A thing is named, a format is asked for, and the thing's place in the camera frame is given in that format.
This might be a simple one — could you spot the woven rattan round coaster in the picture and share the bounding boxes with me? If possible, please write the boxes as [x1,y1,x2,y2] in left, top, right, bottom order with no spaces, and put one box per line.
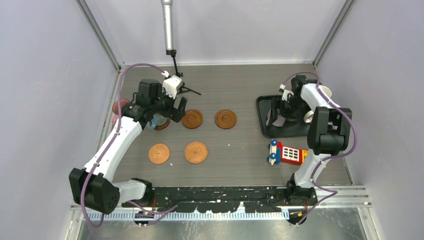
[184,141,208,164]

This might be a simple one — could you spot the black plastic tray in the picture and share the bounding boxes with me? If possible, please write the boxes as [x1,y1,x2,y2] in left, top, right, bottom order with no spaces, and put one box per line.
[256,95,310,138]

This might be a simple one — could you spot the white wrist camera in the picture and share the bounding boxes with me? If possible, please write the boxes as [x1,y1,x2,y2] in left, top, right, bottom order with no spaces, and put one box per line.
[161,71,183,100]
[279,84,294,102]

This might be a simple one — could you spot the blue mug yellow inside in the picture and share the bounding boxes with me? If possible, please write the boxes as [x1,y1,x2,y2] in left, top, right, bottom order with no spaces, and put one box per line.
[147,114,168,130]

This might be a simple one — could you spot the brown wooden coaster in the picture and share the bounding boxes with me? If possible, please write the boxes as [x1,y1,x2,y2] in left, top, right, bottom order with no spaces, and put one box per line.
[214,109,237,130]
[154,118,171,130]

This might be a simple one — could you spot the dark wooden round coaster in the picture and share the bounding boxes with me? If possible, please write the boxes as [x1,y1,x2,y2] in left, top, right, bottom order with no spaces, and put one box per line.
[181,109,203,129]

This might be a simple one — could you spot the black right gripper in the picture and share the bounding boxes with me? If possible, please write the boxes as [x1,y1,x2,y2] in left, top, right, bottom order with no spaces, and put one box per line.
[268,96,306,130]

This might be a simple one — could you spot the pink floral mug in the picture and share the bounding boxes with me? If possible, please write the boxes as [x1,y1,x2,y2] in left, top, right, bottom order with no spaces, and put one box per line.
[112,98,130,126]

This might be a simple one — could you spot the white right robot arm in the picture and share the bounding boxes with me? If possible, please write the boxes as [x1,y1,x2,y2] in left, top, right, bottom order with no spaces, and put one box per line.
[264,72,352,205]

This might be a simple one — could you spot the toy block train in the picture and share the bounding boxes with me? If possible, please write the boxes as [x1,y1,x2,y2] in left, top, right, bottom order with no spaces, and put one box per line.
[266,139,308,166]

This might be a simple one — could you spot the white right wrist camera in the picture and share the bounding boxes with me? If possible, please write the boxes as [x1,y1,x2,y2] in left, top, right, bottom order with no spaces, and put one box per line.
[279,84,294,102]

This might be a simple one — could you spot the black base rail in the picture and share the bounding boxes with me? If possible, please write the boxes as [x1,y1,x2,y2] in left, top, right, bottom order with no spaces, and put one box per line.
[135,186,318,213]

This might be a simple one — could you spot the white mug orange inside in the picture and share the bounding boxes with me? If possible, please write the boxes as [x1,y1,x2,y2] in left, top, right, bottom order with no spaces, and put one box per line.
[303,110,314,124]

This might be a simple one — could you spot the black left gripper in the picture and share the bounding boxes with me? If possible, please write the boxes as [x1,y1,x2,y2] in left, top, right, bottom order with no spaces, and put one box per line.
[151,84,187,123]

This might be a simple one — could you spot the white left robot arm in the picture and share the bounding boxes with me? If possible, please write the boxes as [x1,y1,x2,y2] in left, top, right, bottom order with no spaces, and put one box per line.
[69,75,187,215]

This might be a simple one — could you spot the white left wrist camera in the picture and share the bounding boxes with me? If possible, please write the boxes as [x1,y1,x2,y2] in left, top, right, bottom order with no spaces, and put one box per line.
[161,71,183,100]

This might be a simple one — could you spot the silver microphone on tripod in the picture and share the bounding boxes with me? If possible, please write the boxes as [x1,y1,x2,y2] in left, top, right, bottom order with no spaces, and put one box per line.
[160,0,202,96]

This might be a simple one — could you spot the smooth orange round coaster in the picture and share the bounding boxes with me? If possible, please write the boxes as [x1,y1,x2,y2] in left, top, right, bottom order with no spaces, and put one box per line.
[148,143,170,164]

